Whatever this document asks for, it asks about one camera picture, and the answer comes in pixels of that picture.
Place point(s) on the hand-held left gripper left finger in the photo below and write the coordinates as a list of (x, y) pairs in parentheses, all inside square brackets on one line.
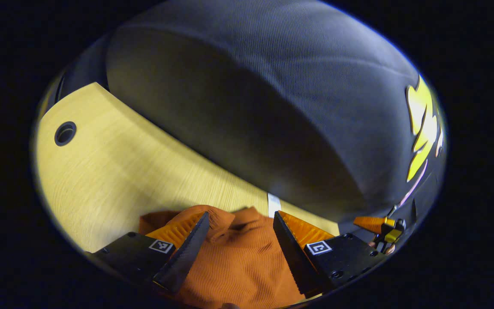
[(187, 253)]

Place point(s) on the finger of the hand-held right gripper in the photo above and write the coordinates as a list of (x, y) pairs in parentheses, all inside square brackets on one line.
[(369, 224)]

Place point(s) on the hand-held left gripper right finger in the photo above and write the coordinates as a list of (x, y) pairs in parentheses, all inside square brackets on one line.
[(294, 257)]

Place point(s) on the white tape strip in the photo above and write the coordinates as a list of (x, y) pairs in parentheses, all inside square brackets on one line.
[(274, 204)]

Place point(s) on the black backdrop cloth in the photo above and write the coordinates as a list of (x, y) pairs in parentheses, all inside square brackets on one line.
[(251, 107)]

